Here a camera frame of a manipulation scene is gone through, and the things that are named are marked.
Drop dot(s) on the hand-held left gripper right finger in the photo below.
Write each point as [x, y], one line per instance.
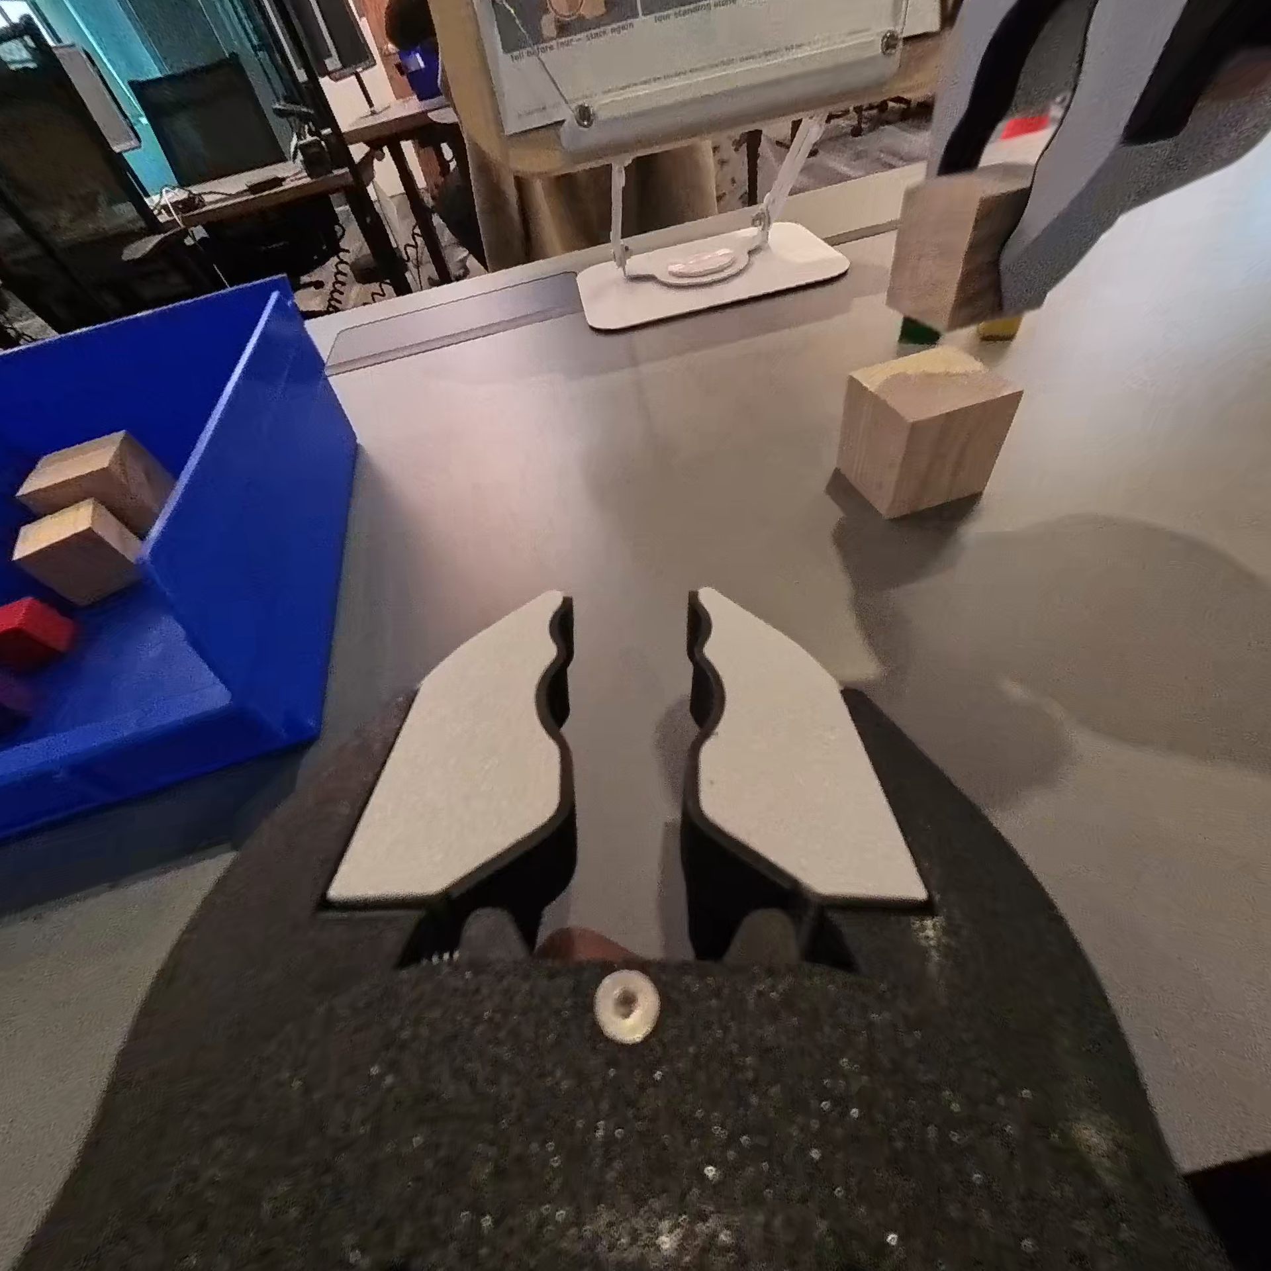
[795, 775]

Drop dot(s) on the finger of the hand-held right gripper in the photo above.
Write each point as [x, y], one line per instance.
[1082, 179]
[993, 80]

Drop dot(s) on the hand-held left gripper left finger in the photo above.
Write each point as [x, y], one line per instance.
[466, 775]

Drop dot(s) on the plain wooden cube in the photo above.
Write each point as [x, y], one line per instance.
[94, 477]
[74, 556]
[914, 446]
[943, 248]

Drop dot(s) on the blue plastic bin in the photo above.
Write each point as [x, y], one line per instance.
[258, 556]

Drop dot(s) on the red wooden block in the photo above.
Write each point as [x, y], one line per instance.
[29, 636]
[1028, 126]

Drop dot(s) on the yellow wooden block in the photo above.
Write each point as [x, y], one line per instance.
[998, 330]

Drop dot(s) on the green wooden block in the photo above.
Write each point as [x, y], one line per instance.
[915, 333]

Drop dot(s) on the acrylic sign holder stand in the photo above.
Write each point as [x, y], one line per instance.
[695, 288]

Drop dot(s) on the purple wooden block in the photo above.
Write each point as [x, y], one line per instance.
[12, 701]

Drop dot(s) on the brown wooden desk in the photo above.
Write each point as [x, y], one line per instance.
[268, 194]

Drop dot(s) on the computer monitor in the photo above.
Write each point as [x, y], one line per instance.
[343, 35]

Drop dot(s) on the black office chair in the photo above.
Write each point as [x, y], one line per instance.
[208, 119]

